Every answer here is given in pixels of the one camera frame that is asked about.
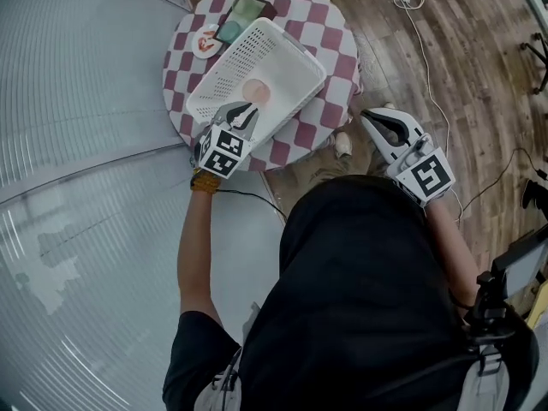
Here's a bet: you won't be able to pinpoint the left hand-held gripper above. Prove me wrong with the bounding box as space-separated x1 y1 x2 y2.
193 101 261 181

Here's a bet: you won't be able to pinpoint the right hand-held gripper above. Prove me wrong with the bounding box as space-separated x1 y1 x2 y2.
360 107 456 209

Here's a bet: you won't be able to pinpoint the pink round object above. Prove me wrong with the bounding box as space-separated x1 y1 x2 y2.
241 77 272 104

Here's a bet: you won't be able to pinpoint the white perforated plastic basket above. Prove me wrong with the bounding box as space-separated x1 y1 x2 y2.
185 17 328 152

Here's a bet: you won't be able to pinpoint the person's right forearm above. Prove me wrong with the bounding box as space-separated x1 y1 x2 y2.
425 188 481 313

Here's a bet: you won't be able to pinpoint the person's left forearm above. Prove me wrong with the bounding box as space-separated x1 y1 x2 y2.
176 182 224 330

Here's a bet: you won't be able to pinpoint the person's khaki shorts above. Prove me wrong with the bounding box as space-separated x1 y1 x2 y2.
299 134 390 188

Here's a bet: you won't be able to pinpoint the white plate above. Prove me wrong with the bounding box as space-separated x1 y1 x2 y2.
191 22 223 61

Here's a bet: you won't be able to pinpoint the teal round container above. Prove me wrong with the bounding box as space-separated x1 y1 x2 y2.
219 20 246 45

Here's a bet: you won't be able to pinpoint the pale green container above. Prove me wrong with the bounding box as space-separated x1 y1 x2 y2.
230 0 265 23

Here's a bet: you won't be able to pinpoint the round table with checkered cloth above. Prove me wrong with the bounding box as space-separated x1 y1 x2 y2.
162 0 366 173

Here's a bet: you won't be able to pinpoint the white window blinds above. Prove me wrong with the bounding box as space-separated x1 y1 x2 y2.
0 0 287 411

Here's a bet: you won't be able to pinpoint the person's black shirt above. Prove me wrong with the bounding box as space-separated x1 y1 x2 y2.
161 174 489 411

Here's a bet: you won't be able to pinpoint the black tablet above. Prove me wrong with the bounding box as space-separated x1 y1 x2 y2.
491 228 548 300

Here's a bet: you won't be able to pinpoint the long white floor cable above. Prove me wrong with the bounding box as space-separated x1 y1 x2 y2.
376 0 467 227

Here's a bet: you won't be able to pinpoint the brown beaded bracelet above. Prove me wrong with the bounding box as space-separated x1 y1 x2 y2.
189 168 223 195

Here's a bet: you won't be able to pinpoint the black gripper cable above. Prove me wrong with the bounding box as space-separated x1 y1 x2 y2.
215 188 289 225

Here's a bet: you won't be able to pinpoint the black tablet mount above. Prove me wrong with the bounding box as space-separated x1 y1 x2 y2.
463 270 511 343

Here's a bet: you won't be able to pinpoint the grey backpack strap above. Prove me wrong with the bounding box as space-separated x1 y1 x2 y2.
464 342 515 411
207 301 263 411

